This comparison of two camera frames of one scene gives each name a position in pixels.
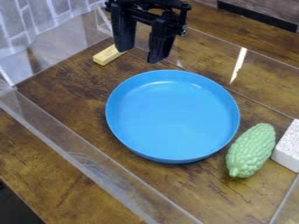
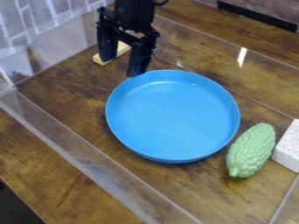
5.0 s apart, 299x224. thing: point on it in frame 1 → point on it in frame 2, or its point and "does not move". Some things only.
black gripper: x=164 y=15 → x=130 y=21
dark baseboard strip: x=256 y=16 does not move
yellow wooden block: x=107 y=55 does not move
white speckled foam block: x=284 y=154 does not move
